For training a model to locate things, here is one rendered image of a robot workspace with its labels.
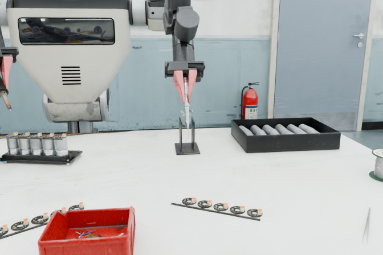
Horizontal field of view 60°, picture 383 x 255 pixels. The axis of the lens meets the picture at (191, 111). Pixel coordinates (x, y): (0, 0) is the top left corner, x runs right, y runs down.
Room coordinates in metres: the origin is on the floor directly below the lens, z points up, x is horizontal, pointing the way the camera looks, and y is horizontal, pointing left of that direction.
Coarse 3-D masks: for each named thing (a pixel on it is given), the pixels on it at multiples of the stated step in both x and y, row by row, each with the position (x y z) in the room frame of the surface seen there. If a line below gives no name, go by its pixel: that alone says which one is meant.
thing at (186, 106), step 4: (184, 84) 0.83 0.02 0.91; (184, 88) 0.82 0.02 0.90; (184, 92) 0.82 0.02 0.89; (188, 100) 0.81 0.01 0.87; (184, 104) 0.80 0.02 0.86; (188, 104) 0.80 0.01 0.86; (188, 108) 0.79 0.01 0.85; (188, 112) 0.79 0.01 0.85; (188, 116) 0.78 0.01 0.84; (188, 120) 0.77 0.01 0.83
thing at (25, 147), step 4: (20, 140) 0.70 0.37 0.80; (24, 140) 0.70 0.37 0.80; (28, 140) 0.70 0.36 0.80; (20, 144) 0.70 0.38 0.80; (24, 144) 0.70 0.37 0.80; (28, 144) 0.70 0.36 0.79; (20, 148) 0.70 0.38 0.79; (24, 148) 0.70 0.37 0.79; (28, 148) 0.70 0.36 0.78; (20, 152) 0.70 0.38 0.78; (24, 152) 0.70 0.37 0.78; (28, 152) 0.70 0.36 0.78
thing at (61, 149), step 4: (60, 136) 0.70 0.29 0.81; (56, 140) 0.69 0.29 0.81; (60, 140) 0.69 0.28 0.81; (64, 140) 0.70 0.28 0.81; (56, 144) 0.69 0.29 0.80; (60, 144) 0.69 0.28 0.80; (64, 144) 0.69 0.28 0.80; (56, 148) 0.69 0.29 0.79; (60, 148) 0.69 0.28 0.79; (64, 148) 0.69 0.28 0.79; (56, 152) 0.69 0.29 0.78; (60, 152) 0.69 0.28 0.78; (64, 152) 0.69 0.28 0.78; (60, 156) 0.69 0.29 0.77
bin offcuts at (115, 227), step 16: (112, 208) 0.45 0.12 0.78; (128, 208) 0.45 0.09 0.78; (48, 224) 0.36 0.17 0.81; (64, 224) 0.42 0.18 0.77; (80, 224) 0.44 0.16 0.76; (96, 224) 0.44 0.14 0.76; (112, 224) 0.44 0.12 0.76; (128, 224) 0.36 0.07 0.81; (48, 240) 0.35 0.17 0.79; (64, 240) 0.33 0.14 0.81; (80, 240) 0.33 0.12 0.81; (96, 240) 0.33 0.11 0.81; (112, 240) 0.33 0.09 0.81; (128, 240) 0.34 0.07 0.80
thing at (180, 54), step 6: (174, 48) 0.88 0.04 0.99; (180, 48) 0.86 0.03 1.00; (186, 48) 0.87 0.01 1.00; (192, 48) 0.88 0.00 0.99; (174, 54) 0.87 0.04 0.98; (180, 54) 0.86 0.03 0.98; (186, 54) 0.85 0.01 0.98; (192, 54) 0.87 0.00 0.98; (174, 60) 0.86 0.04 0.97; (180, 60) 0.85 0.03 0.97; (186, 60) 0.84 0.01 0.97; (192, 60) 0.85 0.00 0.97; (192, 66) 0.84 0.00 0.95; (198, 66) 0.84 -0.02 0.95; (204, 66) 0.84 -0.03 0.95
